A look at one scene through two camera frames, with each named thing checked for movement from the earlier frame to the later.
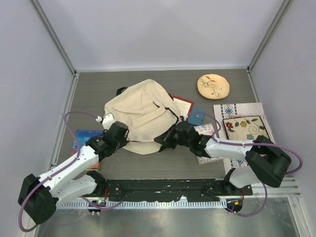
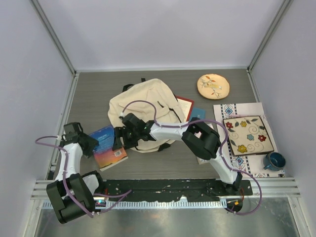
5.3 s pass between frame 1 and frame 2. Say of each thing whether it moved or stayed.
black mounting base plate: stayed
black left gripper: moved
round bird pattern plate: stayed
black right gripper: moved
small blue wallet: stayed
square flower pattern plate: stayed
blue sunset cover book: moved
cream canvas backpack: stayed
